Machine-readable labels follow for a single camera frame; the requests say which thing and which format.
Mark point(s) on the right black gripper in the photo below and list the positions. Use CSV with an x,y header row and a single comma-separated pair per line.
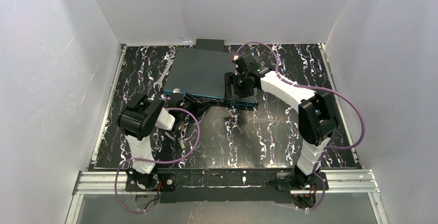
x,y
230,85

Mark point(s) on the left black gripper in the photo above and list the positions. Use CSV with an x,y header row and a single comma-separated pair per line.
x,y
191,102

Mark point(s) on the large dark network switch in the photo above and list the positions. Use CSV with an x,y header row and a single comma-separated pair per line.
x,y
202,73

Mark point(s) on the small grey plug module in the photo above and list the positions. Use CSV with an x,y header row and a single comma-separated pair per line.
x,y
170,136

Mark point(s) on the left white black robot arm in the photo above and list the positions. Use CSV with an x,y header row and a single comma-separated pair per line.
x,y
138,119

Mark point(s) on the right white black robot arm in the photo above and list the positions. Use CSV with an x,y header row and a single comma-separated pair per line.
x,y
316,112

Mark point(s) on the silver open-end wrench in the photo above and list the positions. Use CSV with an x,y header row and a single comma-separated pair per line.
x,y
158,84

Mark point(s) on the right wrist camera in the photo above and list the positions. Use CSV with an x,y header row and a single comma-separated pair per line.
x,y
247,64

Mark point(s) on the small black switch box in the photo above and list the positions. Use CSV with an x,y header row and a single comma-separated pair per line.
x,y
210,45

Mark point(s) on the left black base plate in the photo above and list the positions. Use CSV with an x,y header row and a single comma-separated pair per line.
x,y
150,180

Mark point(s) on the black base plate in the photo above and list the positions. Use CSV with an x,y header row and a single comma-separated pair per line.
x,y
296,180
150,180

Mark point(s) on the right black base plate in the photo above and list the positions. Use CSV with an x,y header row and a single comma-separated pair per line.
x,y
296,180

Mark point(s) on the aluminium front rail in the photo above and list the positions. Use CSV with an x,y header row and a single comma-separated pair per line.
x,y
108,182

